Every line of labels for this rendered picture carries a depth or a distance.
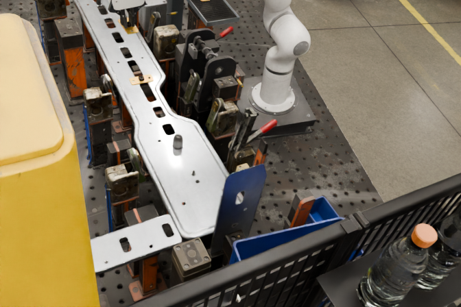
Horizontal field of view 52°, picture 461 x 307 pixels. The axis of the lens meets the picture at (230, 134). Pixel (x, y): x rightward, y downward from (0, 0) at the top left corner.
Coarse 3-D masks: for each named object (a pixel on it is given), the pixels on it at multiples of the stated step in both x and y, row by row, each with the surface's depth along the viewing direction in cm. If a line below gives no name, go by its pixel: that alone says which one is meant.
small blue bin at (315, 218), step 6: (318, 198) 172; (324, 198) 172; (318, 204) 175; (324, 204) 173; (330, 204) 171; (312, 210) 176; (318, 210) 177; (324, 210) 174; (330, 210) 171; (312, 216) 177; (318, 216) 177; (324, 216) 175; (330, 216) 172; (336, 216) 168; (306, 222) 171; (312, 222) 167
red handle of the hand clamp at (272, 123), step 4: (272, 120) 145; (268, 124) 145; (272, 124) 144; (276, 124) 145; (260, 128) 145; (264, 128) 145; (268, 128) 145; (256, 132) 145; (260, 132) 145; (264, 132) 145; (252, 136) 145; (256, 136) 145; (248, 140) 145; (252, 140) 146; (236, 148) 145
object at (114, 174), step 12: (108, 168) 137; (120, 168) 137; (132, 168) 142; (108, 180) 135; (120, 180) 136; (132, 180) 138; (108, 192) 137; (120, 192) 140; (132, 192) 142; (108, 204) 144; (120, 204) 144; (132, 204) 147; (108, 216) 151; (120, 216) 150; (108, 228) 162; (120, 228) 153; (120, 240) 158
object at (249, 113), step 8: (240, 112) 135; (248, 112) 137; (256, 112) 137; (240, 120) 135; (248, 120) 136; (240, 128) 141; (248, 128) 138; (240, 136) 143; (248, 136) 141; (232, 144) 146; (240, 144) 142
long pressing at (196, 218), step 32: (96, 32) 188; (128, 96) 165; (160, 96) 167; (160, 128) 156; (192, 128) 158; (160, 160) 147; (192, 160) 149; (160, 192) 139; (192, 192) 140; (192, 224) 133
